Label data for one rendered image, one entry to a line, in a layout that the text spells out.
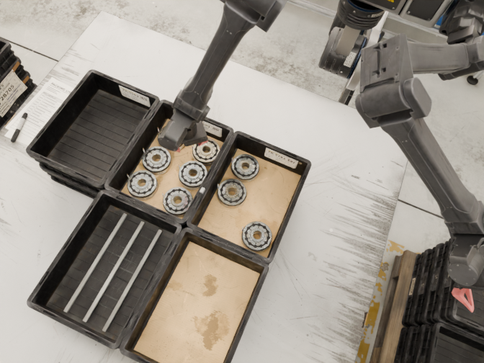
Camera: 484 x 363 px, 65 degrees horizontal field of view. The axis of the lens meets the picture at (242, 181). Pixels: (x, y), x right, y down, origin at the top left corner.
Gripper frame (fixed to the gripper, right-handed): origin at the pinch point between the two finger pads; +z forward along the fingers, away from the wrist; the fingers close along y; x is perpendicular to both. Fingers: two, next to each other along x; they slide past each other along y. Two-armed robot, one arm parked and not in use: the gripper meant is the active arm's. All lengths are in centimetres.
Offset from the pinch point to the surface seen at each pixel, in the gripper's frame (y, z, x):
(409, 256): 102, 93, -50
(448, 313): 82, 52, -77
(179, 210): -8.2, 20.0, -12.0
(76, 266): -45, 22, -19
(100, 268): -37.7, 22.6, -21.9
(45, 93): -48, 36, 63
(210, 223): 0.6, 23.1, -18.9
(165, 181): -9.9, 23.1, 1.2
